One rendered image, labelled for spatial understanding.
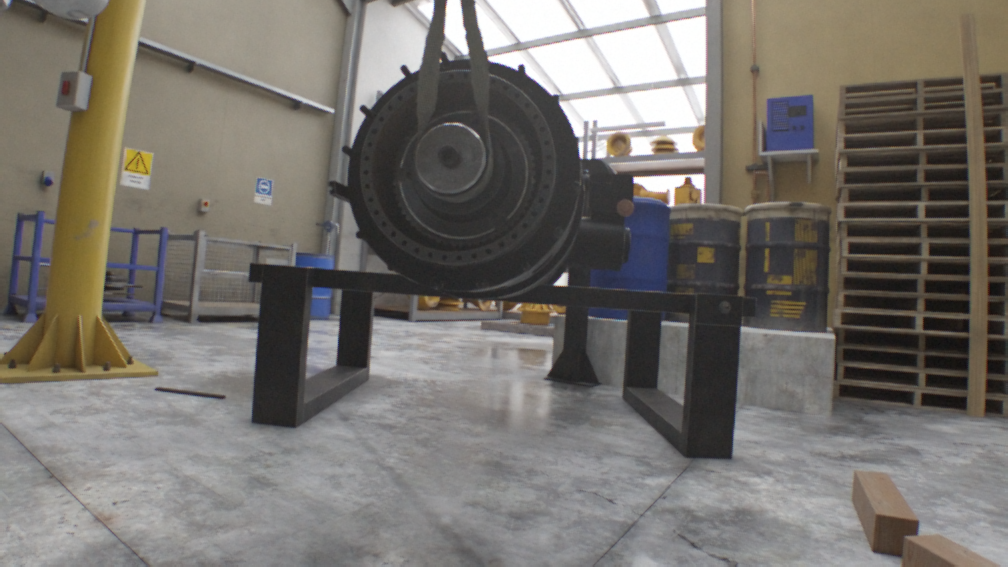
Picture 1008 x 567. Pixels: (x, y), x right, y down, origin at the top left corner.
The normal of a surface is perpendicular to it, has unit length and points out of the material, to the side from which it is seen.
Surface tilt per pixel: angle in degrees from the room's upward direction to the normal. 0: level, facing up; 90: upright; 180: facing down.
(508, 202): 90
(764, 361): 90
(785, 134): 90
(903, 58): 90
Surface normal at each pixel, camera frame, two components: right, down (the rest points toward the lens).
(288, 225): 0.84, 0.02
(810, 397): -0.54, -0.10
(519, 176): -0.11, -0.08
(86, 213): 0.65, -0.01
